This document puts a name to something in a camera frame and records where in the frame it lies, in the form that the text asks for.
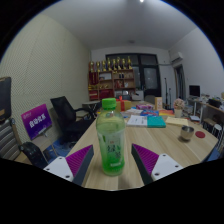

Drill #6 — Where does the white booklet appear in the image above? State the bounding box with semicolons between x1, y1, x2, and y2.
126;114;149;128

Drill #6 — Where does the wooden shelf with trophies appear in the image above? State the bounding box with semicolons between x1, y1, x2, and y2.
87;55;137;102

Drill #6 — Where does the flower bouquet in vase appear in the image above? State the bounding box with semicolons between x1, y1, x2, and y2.
173;97;186;119

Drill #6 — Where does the microphone stand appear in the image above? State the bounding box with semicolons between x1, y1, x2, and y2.
163;77;172;108

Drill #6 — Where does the black chair armrest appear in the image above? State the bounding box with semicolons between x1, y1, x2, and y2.
18;141;49;170

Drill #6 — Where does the green tea bottle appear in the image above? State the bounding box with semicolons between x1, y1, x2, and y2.
95;97;127;177

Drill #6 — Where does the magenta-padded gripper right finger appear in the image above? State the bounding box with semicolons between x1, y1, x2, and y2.
130;143;184;186

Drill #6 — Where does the black office chair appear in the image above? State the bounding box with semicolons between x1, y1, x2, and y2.
50;95;96;144

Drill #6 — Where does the blue booklet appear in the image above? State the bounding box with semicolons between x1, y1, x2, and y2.
140;109;160;117

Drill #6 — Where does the teal book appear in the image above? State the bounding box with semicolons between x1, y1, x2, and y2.
146;115;167;129

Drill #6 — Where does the metal cup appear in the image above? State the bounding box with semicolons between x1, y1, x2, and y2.
180;125;195;142

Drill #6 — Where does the side desk with clutter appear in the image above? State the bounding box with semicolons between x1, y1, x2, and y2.
187;94;224;134

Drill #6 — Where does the tan carton box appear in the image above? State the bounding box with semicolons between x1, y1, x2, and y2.
154;96;164;111

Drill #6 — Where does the pink box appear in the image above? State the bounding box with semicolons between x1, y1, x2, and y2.
136;103;154;111

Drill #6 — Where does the red round coaster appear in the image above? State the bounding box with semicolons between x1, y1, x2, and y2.
194;130;206;139

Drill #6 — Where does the computer monitor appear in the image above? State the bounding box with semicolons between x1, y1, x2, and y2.
188;84;202;98

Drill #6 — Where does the white stool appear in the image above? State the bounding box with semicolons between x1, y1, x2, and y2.
212;123;223;138

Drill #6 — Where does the striped chair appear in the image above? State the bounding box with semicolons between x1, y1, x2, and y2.
0;117;22;162

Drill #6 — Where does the red and yellow gift box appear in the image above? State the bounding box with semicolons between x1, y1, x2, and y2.
114;95;133;113

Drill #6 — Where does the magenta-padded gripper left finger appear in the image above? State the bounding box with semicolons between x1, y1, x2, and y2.
43;144;95;186

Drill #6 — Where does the purple sign board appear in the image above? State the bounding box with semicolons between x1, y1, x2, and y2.
20;103;53;141

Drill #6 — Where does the wall air conditioner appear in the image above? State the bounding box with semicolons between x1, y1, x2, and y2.
170;51;185;64

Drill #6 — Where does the yellow paper sheet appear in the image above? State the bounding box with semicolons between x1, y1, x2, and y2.
165;116;190;127

